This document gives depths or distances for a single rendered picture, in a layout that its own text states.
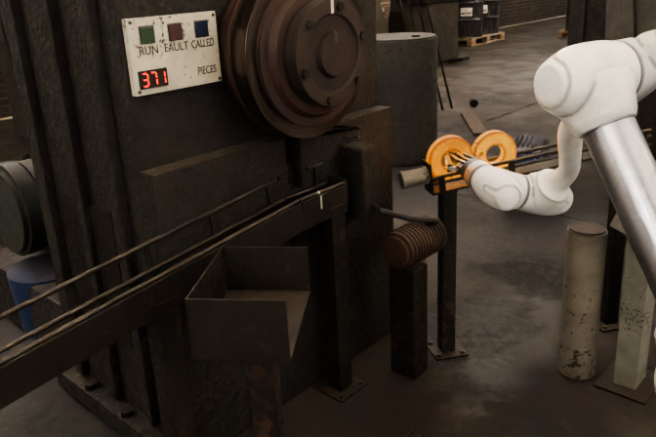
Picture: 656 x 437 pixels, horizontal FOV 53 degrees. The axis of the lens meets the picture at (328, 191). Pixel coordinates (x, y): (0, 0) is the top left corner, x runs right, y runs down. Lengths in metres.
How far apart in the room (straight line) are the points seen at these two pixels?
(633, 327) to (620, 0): 2.46
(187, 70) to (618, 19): 3.08
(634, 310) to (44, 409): 1.92
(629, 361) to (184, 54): 1.64
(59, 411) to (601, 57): 1.93
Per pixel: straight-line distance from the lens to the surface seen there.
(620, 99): 1.36
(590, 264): 2.20
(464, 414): 2.19
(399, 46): 4.49
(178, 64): 1.70
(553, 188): 1.90
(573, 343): 2.33
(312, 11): 1.70
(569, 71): 1.32
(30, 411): 2.47
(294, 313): 1.49
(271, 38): 1.69
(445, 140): 2.15
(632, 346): 2.31
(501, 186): 1.82
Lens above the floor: 1.31
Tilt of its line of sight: 18 degrees down
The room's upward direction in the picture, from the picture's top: 3 degrees counter-clockwise
